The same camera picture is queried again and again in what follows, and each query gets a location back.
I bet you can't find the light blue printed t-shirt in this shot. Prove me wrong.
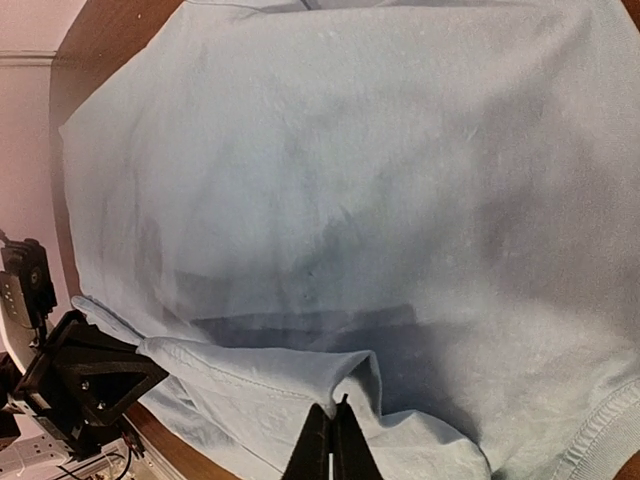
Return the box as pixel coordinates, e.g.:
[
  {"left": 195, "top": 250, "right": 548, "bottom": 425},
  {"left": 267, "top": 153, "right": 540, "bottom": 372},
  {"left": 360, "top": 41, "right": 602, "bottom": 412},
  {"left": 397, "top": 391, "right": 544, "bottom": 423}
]
[{"left": 60, "top": 1, "right": 639, "bottom": 479}]

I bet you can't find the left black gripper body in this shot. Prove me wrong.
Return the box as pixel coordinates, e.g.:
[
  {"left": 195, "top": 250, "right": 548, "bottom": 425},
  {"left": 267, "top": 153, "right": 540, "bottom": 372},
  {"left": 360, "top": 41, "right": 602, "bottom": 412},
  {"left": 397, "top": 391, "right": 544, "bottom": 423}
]
[{"left": 1, "top": 350, "right": 120, "bottom": 458}]

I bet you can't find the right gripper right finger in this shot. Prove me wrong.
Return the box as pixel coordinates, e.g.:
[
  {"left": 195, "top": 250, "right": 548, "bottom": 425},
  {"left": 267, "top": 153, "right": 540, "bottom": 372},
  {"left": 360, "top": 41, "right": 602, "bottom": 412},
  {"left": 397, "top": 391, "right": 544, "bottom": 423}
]
[{"left": 330, "top": 394, "right": 383, "bottom": 480}]

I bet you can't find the front aluminium frame rail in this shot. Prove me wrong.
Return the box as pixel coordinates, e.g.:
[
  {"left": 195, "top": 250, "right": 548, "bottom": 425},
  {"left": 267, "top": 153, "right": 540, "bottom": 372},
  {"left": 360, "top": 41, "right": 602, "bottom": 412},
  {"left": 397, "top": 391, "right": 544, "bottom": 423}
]
[{"left": 0, "top": 424, "right": 201, "bottom": 480}]

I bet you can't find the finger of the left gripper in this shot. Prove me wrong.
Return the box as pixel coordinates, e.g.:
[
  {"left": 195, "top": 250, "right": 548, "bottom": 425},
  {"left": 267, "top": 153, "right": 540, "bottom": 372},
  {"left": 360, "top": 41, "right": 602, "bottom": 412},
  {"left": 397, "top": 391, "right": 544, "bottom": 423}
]
[{"left": 46, "top": 310, "right": 168, "bottom": 425}]

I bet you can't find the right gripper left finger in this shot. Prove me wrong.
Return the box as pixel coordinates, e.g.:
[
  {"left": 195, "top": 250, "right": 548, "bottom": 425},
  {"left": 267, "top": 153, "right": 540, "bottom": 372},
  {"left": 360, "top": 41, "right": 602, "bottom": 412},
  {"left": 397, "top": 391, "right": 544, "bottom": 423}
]
[{"left": 283, "top": 404, "right": 331, "bottom": 480}]

